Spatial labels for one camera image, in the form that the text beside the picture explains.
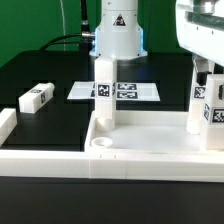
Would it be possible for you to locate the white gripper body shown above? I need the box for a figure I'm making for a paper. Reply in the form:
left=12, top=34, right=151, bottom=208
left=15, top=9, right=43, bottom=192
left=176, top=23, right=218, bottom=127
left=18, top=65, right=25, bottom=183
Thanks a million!
left=175, top=0, right=224, bottom=67

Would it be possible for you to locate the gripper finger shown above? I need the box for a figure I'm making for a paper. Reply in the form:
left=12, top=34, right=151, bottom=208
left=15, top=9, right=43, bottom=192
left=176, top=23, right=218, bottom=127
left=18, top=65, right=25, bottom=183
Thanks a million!
left=193, top=54, right=215, bottom=85

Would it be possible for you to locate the white desk tabletop panel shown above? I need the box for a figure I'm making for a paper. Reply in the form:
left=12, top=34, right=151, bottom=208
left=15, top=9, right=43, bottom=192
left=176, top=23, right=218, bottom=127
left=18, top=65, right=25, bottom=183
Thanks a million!
left=84, top=110, right=224, bottom=155

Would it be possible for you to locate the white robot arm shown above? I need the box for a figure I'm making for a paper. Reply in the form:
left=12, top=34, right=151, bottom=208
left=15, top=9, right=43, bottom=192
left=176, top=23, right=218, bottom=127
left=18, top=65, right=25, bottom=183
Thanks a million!
left=89, top=0, right=224, bottom=67

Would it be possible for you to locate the white marker sheet with tags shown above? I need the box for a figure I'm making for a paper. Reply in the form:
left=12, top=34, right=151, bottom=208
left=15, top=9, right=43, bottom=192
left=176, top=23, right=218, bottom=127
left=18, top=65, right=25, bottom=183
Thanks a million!
left=68, top=81, right=160, bottom=101

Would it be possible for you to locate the white U-shaped obstacle fence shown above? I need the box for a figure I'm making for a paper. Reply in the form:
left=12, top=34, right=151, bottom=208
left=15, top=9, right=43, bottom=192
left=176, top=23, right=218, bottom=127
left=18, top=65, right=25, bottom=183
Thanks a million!
left=0, top=108, right=224, bottom=183

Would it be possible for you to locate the black cable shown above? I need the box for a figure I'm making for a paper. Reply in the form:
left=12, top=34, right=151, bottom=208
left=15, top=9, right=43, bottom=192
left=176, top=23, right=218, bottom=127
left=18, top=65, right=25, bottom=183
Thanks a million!
left=39, top=0, right=98, bottom=52

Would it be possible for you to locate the white thin cable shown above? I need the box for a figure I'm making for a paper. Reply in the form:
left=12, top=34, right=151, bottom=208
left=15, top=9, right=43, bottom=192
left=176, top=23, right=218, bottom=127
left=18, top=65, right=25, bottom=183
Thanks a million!
left=59, top=0, right=66, bottom=52

